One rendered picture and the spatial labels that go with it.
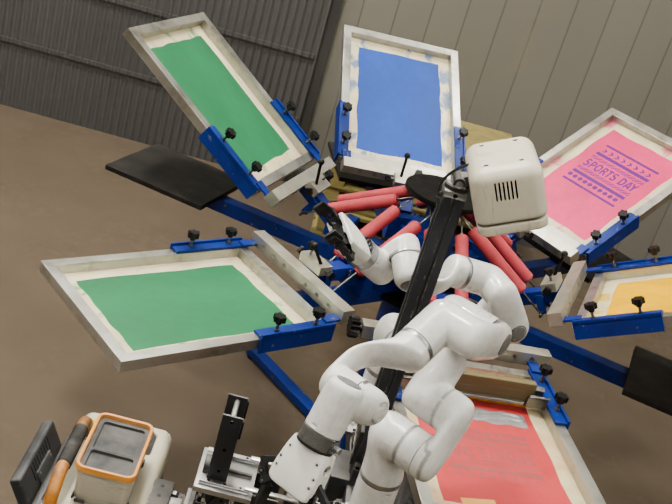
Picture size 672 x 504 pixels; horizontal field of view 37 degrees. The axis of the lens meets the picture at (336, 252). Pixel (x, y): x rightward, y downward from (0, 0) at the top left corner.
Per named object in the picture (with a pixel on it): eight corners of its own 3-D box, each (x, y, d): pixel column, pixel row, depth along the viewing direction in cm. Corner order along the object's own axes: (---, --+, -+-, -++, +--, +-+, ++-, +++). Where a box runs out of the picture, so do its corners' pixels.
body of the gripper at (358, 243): (367, 228, 242) (344, 206, 233) (380, 259, 235) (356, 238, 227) (342, 244, 244) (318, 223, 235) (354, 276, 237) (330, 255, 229)
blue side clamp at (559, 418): (563, 439, 320) (571, 422, 317) (549, 437, 318) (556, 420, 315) (535, 385, 346) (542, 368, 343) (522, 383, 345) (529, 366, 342)
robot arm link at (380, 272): (428, 271, 242) (423, 238, 247) (408, 252, 234) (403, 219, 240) (374, 291, 248) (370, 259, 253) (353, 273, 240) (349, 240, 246)
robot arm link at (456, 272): (469, 250, 251) (401, 230, 241) (478, 294, 244) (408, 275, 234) (449, 267, 257) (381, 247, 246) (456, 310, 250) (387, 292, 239)
